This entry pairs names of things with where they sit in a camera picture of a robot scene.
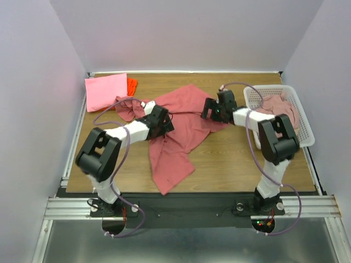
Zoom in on dusty red t shirt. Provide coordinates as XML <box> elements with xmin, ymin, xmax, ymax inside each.
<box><xmin>115</xmin><ymin>84</ymin><xmax>227</xmax><ymax>195</ymax></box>

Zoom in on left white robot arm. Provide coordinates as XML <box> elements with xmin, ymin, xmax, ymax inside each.
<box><xmin>75</xmin><ymin>101</ymin><xmax>174</xmax><ymax>216</ymax></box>

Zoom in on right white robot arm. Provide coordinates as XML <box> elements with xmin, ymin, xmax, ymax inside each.
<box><xmin>201</xmin><ymin>90</ymin><xmax>300</xmax><ymax>214</ymax></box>

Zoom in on white plastic laundry basket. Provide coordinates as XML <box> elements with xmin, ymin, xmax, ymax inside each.
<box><xmin>244</xmin><ymin>84</ymin><xmax>315</xmax><ymax>147</ymax></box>

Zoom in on folded orange t shirt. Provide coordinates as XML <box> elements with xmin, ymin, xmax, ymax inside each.
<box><xmin>99</xmin><ymin>74</ymin><xmax>138</xmax><ymax>111</ymax></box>

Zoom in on pale pink clothes in basket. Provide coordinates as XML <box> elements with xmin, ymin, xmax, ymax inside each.
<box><xmin>256</xmin><ymin>93</ymin><xmax>299</xmax><ymax>135</ymax></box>

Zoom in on folded light pink t shirt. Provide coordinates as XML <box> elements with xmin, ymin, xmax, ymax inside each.
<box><xmin>85</xmin><ymin>73</ymin><xmax>128</xmax><ymax>112</ymax></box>

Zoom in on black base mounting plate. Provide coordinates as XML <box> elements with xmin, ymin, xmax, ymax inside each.
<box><xmin>87</xmin><ymin>193</ymin><xmax>285</xmax><ymax>233</ymax></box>

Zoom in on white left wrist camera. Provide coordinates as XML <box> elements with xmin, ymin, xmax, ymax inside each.
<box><xmin>140</xmin><ymin>101</ymin><xmax>156</xmax><ymax>115</ymax></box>

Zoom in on aluminium frame rail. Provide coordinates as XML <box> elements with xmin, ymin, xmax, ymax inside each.
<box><xmin>31</xmin><ymin>79</ymin><xmax>342</xmax><ymax>263</ymax></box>

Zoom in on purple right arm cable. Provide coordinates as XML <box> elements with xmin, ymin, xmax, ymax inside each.
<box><xmin>220</xmin><ymin>81</ymin><xmax>303</xmax><ymax>236</ymax></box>

